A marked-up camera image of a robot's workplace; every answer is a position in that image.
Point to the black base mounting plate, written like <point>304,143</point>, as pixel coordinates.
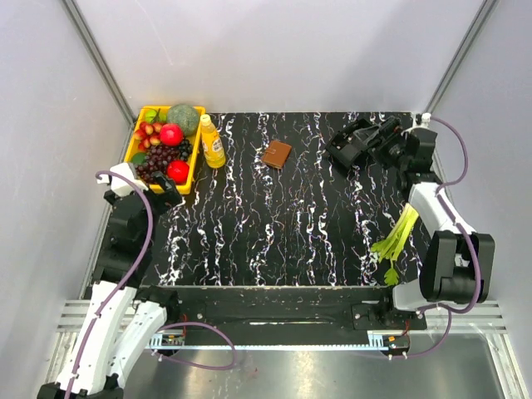
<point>299,318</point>

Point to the red pomegranate lower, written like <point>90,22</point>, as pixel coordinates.
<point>178,171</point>

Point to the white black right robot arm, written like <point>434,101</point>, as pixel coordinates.
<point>455,273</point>

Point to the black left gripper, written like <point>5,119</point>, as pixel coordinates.
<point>172,197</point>

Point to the black plastic card box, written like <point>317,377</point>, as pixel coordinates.
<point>351,142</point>

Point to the small red fruit cluster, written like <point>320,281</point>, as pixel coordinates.
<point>147,135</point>

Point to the yellow juice bottle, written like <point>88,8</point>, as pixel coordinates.
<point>212,145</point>

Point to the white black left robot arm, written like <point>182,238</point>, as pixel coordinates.
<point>122,316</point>

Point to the green melon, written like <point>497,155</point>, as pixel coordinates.
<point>185,116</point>

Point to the yellow plastic fruit tray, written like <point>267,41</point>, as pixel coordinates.
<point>195,140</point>

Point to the green lime fruit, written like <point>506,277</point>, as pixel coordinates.
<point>138,158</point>

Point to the black grape bunch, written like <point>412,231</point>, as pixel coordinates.
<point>184,150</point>

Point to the brown leather card holder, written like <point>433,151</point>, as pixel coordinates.
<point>276,154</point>

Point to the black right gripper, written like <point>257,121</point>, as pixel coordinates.
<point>391,130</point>

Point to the red pomegranate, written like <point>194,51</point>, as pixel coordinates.
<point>178,171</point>
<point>171,134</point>

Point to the red pomegranate upper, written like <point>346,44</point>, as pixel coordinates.
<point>171,134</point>

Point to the dark purple grape bunch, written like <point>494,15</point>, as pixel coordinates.
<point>157,159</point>

